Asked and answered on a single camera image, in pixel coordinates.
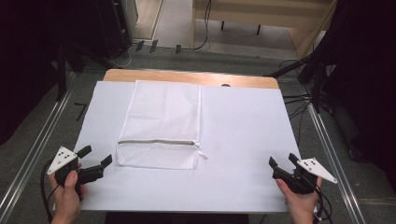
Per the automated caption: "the black metal stand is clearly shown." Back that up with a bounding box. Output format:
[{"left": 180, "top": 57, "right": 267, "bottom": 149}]
[
  {"left": 55, "top": 36, "right": 120, "bottom": 102},
  {"left": 263, "top": 50, "right": 331, "bottom": 114}
]

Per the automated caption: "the black cabinet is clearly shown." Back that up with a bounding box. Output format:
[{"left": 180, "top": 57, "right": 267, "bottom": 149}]
[{"left": 94, "top": 0, "right": 133, "bottom": 60}]

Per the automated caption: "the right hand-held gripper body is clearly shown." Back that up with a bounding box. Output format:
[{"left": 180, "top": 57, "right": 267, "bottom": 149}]
[{"left": 272, "top": 157, "right": 338, "bottom": 196}]

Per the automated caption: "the black hanging cable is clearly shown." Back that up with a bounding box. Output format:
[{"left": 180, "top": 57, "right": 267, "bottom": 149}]
[{"left": 180, "top": 0, "right": 213, "bottom": 51}]

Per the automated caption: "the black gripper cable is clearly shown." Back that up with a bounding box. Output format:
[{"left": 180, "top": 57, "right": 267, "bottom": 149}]
[
  {"left": 312, "top": 176, "right": 334, "bottom": 224},
  {"left": 39, "top": 158, "right": 61, "bottom": 224}
]

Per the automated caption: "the black curtain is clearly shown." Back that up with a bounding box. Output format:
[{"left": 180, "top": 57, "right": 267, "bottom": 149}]
[
  {"left": 0, "top": 0, "right": 104, "bottom": 147},
  {"left": 311, "top": 0, "right": 396, "bottom": 194}
]

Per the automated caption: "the person's left hand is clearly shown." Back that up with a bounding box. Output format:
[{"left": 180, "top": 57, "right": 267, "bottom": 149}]
[{"left": 48, "top": 169, "right": 89, "bottom": 224}]

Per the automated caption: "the person's right hand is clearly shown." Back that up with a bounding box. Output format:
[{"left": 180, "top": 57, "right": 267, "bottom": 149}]
[{"left": 275, "top": 176, "right": 323, "bottom": 224}]

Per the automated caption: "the wooden table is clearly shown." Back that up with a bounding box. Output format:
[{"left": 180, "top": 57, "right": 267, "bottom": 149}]
[{"left": 102, "top": 68, "right": 280, "bottom": 91}]

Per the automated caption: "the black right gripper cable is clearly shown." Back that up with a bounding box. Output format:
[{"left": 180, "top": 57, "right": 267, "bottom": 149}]
[{"left": 312, "top": 176, "right": 334, "bottom": 224}]

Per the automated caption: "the white table cover sheet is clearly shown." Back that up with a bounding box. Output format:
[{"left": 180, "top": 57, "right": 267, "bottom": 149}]
[{"left": 74, "top": 79, "right": 302, "bottom": 215}]

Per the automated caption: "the light wooden bench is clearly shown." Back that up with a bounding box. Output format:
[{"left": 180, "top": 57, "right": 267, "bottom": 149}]
[{"left": 191, "top": 0, "right": 339, "bottom": 60}]

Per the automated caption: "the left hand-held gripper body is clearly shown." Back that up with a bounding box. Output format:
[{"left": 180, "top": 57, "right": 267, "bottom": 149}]
[{"left": 46, "top": 145, "right": 106, "bottom": 189}]

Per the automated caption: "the metal floor rail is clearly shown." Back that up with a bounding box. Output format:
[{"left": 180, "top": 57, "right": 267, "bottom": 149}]
[
  {"left": 0, "top": 73, "right": 78, "bottom": 220},
  {"left": 300, "top": 83, "right": 368, "bottom": 224}
]

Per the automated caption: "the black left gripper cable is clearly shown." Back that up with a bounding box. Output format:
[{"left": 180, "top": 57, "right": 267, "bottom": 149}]
[{"left": 39, "top": 158, "right": 61, "bottom": 224}]

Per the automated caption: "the bundle of black floor cables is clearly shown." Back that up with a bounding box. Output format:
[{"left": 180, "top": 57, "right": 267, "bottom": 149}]
[{"left": 277, "top": 59, "right": 314, "bottom": 147}]

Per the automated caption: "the person's dark clothing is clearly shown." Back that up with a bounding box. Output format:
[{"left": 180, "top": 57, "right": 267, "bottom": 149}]
[{"left": 104, "top": 212, "right": 250, "bottom": 224}]

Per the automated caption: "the white mesh laundry bag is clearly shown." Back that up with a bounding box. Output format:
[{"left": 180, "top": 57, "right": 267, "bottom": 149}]
[{"left": 115, "top": 79, "right": 208, "bottom": 171}]

